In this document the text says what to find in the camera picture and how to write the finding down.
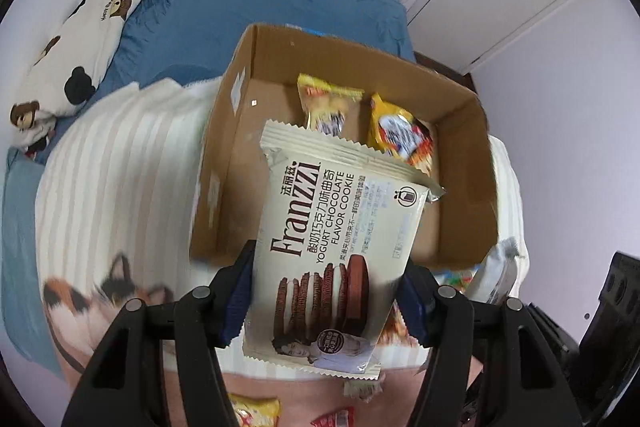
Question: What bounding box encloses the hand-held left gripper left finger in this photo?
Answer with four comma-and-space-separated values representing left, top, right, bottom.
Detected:
62, 239, 258, 427

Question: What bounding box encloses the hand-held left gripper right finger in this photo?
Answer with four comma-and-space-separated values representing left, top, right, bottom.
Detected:
395, 262, 583, 427

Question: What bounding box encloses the cream chocolate cookie packet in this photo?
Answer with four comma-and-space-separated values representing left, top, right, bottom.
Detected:
242, 119, 446, 380

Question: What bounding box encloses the brown cardboard box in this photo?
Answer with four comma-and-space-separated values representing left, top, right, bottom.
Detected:
190, 23, 501, 270

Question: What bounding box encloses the colourful snack packet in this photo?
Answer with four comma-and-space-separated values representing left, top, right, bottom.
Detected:
435, 272, 476, 295

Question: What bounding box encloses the white snack packet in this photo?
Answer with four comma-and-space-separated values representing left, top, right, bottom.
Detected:
465, 237, 523, 305

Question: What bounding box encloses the yellow snack packet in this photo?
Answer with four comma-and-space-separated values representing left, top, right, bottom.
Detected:
225, 392, 281, 427
297, 73, 353, 138
367, 93, 436, 178

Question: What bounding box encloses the red snack packet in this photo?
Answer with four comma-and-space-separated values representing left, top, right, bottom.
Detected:
310, 407, 358, 427

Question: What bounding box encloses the striped cat print blanket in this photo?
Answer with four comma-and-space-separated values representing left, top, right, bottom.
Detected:
35, 79, 531, 427

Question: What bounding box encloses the white bear print pillow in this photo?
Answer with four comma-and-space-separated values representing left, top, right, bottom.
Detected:
10, 0, 167, 152

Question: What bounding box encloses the dark wooden bed frame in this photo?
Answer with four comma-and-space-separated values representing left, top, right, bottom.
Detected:
414, 51, 478, 95

